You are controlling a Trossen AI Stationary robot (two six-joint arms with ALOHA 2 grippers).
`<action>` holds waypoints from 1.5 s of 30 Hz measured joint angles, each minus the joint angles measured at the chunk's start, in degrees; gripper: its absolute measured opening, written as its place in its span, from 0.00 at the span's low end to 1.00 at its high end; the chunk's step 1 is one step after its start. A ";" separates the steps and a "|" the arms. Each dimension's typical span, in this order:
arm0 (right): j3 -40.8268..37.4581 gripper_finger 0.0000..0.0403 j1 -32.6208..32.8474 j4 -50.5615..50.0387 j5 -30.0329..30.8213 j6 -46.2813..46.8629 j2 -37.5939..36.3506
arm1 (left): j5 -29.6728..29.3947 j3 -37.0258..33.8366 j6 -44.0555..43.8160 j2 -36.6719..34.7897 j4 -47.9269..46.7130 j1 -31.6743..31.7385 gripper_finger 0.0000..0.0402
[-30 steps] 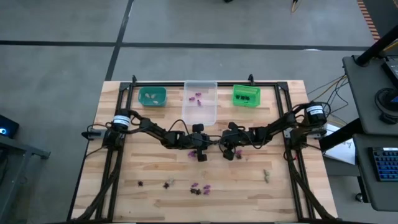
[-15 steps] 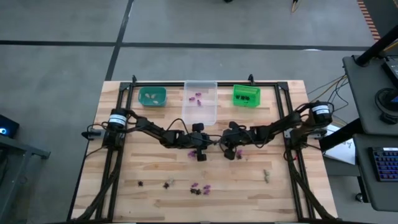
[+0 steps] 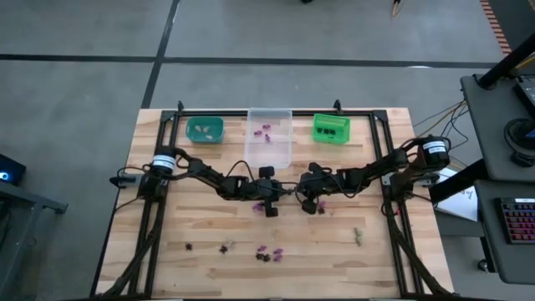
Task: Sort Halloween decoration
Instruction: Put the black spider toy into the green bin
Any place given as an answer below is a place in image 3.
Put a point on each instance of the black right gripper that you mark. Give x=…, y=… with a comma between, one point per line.
x=313, y=186

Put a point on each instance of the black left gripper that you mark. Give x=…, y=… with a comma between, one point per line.
x=267, y=191

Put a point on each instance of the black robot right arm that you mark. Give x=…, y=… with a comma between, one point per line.
x=376, y=165

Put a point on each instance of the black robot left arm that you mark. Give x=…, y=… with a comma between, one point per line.
x=200, y=169

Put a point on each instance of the clear plastic bin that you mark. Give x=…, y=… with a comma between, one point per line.
x=271, y=154

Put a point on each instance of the green plastic basket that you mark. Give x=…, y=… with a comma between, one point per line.
x=340, y=123

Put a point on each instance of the teal plastic bin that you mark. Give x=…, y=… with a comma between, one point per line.
x=215, y=125

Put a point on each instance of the black table clamp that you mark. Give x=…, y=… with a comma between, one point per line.
x=180, y=105
x=337, y=105

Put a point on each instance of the black connector box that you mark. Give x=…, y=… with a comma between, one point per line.
x=123, y=180

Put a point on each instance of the white paper sheet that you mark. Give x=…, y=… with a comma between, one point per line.
x=460, y=205

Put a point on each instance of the grey desk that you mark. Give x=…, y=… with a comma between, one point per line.
x=501, y=259
x=489, y=125

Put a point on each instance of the black caster wheel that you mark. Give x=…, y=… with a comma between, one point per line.
x=483, y=265

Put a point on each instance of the backlit black keyboard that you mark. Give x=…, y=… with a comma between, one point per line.
x=518, y=219

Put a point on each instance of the black round headphones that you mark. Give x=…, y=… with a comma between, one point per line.
x=520, y=142

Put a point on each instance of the black flat device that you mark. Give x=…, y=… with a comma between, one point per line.
x=526, y=94

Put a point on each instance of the grey metal cart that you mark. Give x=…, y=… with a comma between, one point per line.
x=25, y=217

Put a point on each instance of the black box with blue light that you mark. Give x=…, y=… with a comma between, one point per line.
x=10, y=169

